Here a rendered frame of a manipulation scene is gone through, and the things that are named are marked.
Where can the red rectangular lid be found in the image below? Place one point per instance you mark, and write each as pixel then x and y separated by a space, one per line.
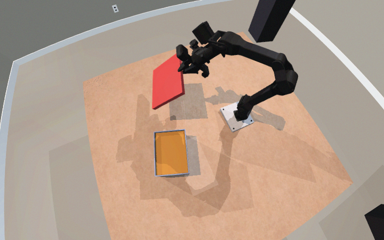
pixel 167 82

